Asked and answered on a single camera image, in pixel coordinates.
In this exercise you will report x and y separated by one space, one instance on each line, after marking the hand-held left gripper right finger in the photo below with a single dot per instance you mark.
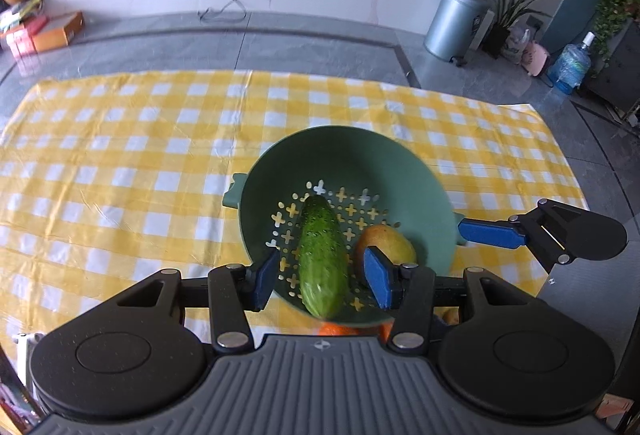
377 280

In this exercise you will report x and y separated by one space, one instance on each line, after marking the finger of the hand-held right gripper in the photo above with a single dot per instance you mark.
492 232

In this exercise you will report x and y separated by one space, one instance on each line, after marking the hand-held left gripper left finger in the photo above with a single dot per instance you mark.
265 280

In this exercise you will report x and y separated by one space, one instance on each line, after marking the yellow mango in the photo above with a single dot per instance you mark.
395 242

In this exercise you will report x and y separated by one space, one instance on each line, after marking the green cucumber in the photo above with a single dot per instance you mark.
322 255

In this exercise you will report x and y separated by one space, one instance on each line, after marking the green colander bowl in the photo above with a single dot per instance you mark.
350 165

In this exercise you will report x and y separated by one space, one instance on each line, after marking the orange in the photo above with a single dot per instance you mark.
337 329

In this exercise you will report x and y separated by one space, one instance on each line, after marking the dark side cabinet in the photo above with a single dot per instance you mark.
625 65

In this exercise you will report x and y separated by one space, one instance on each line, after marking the blue water bottle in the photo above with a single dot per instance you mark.
570 65

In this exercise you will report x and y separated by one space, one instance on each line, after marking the pink container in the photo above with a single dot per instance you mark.
534 57

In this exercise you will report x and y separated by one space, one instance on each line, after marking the yellow checked tablecloth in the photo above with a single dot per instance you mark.
125 165

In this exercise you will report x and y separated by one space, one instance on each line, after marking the white plastic bag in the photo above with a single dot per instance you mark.
515 46

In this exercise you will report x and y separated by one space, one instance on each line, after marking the long-leaf potted plant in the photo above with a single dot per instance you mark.
500 37

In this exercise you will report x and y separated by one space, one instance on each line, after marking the grey trash can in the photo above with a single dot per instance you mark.
452 22

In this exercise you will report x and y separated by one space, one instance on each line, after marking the green ivy plant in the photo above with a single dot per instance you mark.
617 0

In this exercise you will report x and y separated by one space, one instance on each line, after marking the orange cardboard box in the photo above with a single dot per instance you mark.
55 32

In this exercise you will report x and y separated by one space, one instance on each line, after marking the red flat box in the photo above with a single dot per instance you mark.
22 37

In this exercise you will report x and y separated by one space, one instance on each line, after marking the stack of folders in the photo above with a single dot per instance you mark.
20 12

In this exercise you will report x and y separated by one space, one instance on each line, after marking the wall socket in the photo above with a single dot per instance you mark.
535 21

